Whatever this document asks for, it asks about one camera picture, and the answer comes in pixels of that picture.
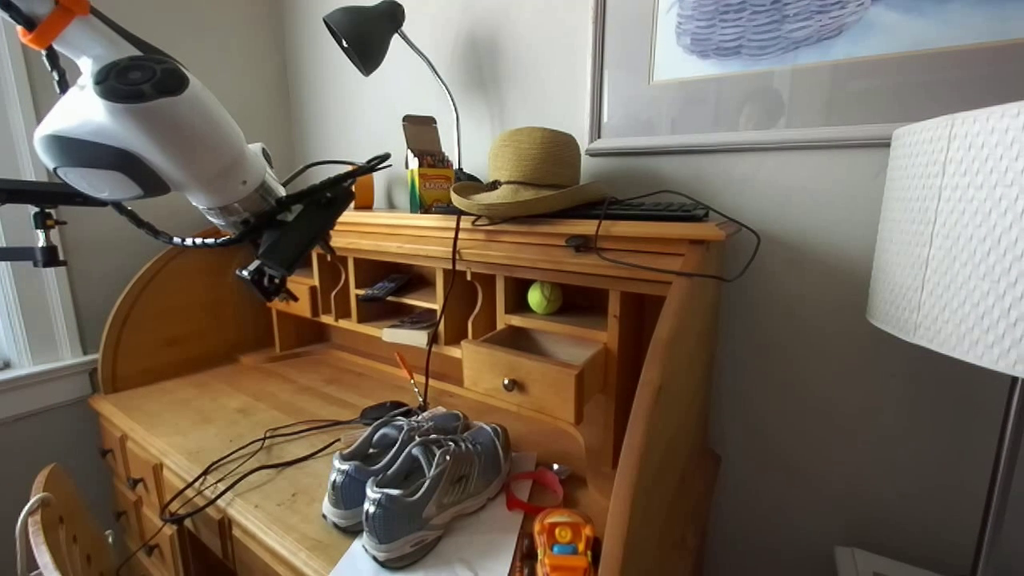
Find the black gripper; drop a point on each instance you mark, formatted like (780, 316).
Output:
(306, 203)

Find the black remote control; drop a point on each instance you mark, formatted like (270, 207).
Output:
(388, 285)

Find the small wooden drawer metal knob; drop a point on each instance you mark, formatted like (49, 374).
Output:
(524, 385)

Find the orange small container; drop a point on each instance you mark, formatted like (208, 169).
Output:
(363, 195)

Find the white small container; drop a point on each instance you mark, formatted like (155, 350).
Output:
(393, 195)

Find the yellow green cardboard box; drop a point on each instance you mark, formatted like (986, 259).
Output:
(432, 182)

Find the black desk lamp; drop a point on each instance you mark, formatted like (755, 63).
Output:
(366, 35)

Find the straw hat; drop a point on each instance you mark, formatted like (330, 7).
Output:
(532, 170)

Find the orange pen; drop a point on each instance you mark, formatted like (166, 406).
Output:
(403, 374)

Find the yellow green tennis ball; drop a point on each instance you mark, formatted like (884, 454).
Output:
(546, 298)

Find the wooden roll-top desk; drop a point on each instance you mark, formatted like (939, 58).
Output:
(211, 396)

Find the black flat keyboard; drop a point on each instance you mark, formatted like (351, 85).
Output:
(642, 214)

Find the blue grey sneaker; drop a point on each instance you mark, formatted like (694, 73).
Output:
(427, 501)
(356, 481)

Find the orange toy car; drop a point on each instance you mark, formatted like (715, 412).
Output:
(564, 545)

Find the framed picture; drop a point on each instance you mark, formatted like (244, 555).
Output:
(810, 76)

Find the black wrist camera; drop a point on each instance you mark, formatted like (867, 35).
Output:
(278, 259)

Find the black camera stand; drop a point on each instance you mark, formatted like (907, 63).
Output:
(28, 195)

